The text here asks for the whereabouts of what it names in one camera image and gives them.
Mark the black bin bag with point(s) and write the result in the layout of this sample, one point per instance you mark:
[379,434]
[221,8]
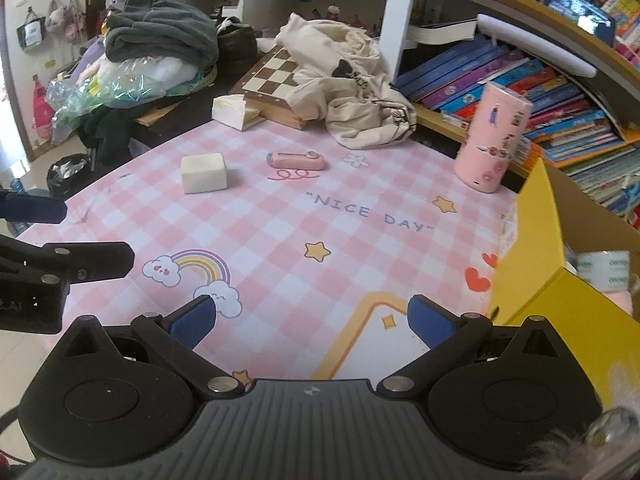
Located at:
[67,175]

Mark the dark green cloth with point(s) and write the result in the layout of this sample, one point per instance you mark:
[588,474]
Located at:
[107,130]

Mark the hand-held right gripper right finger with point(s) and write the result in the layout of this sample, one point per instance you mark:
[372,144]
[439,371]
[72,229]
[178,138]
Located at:
[430,322]

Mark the pink handheld device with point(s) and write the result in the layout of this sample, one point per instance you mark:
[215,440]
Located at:
[295,161]

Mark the white shelf unit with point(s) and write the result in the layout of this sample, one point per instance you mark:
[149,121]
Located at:
[400,15]

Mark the dark brown bag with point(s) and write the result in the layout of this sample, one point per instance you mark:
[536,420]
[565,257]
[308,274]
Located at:
[237,42]

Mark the pink printed tumbler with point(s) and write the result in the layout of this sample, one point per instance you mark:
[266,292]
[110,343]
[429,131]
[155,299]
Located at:
[492,140]

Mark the cream tissue pack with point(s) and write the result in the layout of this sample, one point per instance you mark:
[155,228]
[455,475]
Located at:
[230,110]

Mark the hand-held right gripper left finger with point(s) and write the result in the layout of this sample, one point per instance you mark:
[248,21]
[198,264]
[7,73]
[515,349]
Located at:
[192,322]

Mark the blue picture box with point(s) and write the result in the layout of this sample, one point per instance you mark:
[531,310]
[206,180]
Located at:
[580,10]

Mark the red backpack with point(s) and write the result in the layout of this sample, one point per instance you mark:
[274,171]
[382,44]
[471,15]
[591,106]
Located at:
[42,110]

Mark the wooden board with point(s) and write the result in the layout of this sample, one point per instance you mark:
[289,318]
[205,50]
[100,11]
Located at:
[157,116]

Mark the pink checked table mat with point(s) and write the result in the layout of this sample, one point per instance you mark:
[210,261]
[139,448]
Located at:
[300,240]

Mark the pink plush backpack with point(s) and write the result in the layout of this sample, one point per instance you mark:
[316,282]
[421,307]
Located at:
[65,20]

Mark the wooden bookshelf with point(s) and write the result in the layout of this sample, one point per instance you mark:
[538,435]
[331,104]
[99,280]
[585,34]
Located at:
[500,2]

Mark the iridescent plastic wrap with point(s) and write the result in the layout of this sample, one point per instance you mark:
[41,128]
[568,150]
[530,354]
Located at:
[120,87]

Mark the beige cloth bag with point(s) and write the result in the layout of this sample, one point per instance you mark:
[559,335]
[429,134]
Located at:
[320,40]

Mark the thick dark-covered book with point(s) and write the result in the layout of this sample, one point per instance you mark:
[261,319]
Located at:
[440,30]

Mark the black tote bag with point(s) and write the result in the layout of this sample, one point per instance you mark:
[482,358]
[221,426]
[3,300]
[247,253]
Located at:
[31,32]

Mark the grey fluffy item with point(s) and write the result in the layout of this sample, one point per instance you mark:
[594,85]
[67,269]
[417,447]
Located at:
[565,452]

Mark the clear tape roll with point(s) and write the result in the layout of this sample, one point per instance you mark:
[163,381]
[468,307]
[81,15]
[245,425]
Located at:
[602,270]

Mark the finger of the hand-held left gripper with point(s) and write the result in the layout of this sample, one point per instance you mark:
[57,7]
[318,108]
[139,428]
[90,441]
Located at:
[90,260]
[30,208]

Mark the grey folded cloth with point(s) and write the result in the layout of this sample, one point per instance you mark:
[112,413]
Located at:
[160,30]

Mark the yellow cardboard box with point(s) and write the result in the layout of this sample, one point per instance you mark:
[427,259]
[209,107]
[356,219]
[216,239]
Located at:
[530,240]

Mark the white flat board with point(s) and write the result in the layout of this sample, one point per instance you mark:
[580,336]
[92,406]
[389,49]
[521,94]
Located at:
[535,42]

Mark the cream rectangular block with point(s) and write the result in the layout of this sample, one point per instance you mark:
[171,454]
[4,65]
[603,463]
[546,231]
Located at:
[202,175]

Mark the stack of colourful books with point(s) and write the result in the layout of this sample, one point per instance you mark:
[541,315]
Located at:
[550,95]

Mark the wooden chessboard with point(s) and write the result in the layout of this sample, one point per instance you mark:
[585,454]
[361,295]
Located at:
[270,77]

